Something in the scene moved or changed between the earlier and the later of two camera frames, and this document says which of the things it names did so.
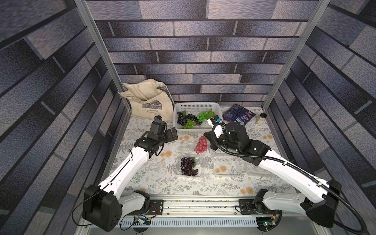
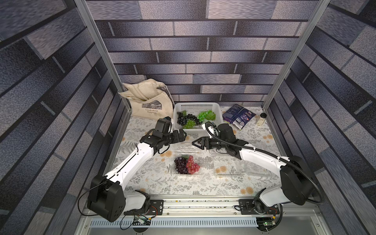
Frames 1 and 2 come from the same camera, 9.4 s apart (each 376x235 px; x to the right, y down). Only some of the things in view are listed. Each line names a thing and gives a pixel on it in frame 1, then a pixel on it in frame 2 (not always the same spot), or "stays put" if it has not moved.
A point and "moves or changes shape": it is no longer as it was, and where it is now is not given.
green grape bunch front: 190,124 stays put
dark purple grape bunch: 186,164 moves or changes shape
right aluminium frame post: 317,14 stays put
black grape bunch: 182,117 stays put
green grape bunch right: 205,115 stays put
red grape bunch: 201,146 moves or changes shape
